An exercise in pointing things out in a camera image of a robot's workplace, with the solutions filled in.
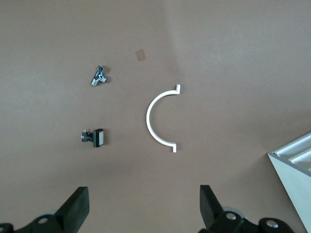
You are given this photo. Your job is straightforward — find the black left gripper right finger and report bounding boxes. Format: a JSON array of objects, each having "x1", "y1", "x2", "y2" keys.
[{"x1": 198, "y1": 184, "x2": 244, "y2": 233}]

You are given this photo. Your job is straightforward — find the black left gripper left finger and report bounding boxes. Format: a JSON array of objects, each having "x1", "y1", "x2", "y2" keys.
[{"x1": 23, "y1": 186, "x2": 90, "y2": 233}]

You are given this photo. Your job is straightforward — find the white drawer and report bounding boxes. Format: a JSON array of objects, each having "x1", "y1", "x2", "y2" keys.
[{"x1": 288, "y1": 145, "x2": 311, "y2": 171}]

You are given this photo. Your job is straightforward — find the white drawer cabinet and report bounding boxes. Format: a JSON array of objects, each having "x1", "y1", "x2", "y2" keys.
[{"x1": 267, "y1": 130, "x2": 311, "y2": 233}]

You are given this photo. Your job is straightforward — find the small metal blue component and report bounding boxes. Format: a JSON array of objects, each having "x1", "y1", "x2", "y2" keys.
[{"x1": 90, "y1": 65, "x2": 110, "y2": 87}]

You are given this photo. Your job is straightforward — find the brown tape patch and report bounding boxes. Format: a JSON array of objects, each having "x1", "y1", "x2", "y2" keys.
[{"x1": 134, "y1": 49, "x2": 147, "y2": 63}]

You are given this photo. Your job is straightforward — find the black switch with white face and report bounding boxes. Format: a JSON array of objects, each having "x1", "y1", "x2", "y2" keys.
[{"x1": 80, "y1": 128, "x2": 106, "y2": 149}]

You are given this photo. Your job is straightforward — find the white semicircular plastic bracket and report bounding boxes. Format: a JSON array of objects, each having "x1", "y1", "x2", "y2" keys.
[{"x1": 145, "y1": 83, "x2": 182, "y2": 154}]

